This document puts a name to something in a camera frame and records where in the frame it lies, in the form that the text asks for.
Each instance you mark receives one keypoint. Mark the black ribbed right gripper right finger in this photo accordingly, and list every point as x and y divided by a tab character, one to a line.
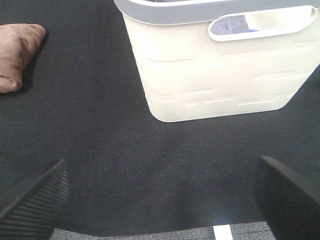
289	202

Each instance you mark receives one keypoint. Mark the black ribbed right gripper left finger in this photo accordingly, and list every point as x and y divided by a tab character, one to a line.
29	210

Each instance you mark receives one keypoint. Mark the brown towel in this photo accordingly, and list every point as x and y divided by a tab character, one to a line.
19	42

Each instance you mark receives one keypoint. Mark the black table cloth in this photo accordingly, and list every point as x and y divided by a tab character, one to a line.
82	101

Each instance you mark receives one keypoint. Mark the white basket with grey rim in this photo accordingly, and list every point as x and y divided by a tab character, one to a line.
189	73

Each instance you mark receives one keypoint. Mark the blue grey towel in basket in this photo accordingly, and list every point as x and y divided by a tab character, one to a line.
231	25

